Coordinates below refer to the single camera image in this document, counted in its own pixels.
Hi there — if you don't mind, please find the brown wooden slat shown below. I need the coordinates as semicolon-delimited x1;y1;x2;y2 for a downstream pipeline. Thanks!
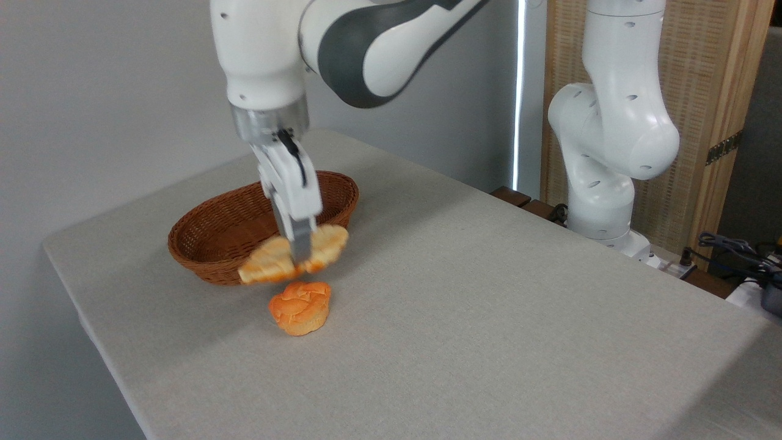
521;199;568;228
490;186;533;209

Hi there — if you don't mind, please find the wooden rattan folding screen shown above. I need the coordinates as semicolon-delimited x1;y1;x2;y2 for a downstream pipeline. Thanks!
541;0;776;271

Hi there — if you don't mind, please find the dark metal screen hinge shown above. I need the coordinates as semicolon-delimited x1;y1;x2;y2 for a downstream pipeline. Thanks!
705;129;745;167

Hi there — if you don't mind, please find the long braided bread loaf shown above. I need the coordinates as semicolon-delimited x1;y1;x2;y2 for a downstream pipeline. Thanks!
238;224;350;286

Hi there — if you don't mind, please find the black cable bundle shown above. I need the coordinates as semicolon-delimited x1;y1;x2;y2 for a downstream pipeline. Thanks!
681;232;782;289

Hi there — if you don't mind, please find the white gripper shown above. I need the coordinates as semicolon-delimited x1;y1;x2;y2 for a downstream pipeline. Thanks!
250;138;324;267

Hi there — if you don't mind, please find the grey tablecloth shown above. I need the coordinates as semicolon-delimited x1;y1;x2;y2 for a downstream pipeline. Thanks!
42;130;782;440

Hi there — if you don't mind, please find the brown wicker oval basket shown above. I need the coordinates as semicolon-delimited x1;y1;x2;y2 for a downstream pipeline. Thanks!
167;170;360;287

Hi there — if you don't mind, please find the round orange bread bun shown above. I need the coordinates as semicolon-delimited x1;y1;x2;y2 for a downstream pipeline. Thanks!
268;280;332;337

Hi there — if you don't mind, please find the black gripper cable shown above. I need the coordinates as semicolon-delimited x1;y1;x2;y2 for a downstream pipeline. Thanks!
276;128;308;188

